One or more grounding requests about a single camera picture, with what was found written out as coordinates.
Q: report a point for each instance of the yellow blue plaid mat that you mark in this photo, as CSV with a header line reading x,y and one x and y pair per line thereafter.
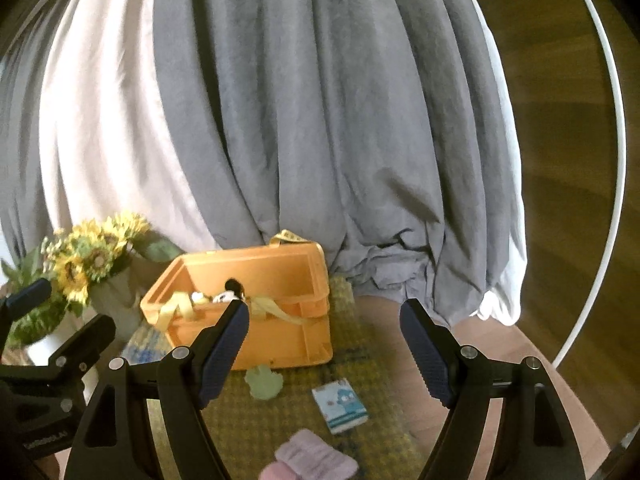
x,y
247,431

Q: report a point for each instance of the grey curtain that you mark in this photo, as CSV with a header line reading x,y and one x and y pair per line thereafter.
x,y
380,129

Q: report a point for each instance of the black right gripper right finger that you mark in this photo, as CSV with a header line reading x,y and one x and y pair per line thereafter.
x,y
534,437

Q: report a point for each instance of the orange plastic storage box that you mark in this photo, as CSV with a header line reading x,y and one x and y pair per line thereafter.
x,y
285,287

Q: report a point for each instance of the white sheer curtain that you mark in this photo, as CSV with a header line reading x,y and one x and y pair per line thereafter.
x,y
104,143

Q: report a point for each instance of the yellow sunflower bouquet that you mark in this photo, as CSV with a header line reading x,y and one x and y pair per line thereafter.
x,y
94,251

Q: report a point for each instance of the green flower-shaped sponge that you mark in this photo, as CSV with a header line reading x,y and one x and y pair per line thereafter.
x,y
264,383

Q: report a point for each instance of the blue patterned tissue pack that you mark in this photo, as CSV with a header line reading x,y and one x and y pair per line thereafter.
x,y
340,406

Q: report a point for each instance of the lavender fluffy scrunchie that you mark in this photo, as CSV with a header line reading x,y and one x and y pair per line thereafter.
x,y
309,457

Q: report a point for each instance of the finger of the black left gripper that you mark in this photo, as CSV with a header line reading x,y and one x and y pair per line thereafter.
x,y
84,348
16,306

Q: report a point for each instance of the green leafy plant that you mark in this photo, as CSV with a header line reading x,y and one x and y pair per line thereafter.
x,y
43,319

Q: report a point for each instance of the grey glass vase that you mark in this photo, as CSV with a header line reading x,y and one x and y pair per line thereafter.
x,y
119,298

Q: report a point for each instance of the pink makeup sponge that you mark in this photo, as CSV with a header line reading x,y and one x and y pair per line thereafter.
x,y
278,471

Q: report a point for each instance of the white round vase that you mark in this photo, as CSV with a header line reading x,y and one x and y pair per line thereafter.
x,y
40,352

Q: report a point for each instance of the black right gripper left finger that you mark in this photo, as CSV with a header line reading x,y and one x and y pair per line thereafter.
x,y
114,439

